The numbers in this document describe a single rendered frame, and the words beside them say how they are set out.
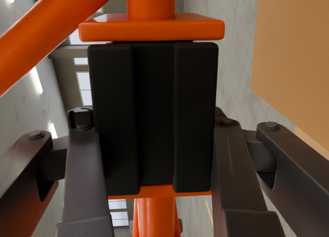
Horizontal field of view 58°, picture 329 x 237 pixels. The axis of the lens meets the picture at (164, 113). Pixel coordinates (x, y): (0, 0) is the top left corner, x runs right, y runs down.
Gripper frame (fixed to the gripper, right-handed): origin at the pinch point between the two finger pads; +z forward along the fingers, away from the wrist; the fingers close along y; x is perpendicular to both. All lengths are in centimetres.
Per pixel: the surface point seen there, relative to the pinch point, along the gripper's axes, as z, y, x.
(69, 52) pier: 880, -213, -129
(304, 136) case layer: 72, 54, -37
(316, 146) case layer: 65, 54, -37
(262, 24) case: 17.7, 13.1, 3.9
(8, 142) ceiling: 560, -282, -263
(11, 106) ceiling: 606, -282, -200
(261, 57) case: 17.0, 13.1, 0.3
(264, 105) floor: 235, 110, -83
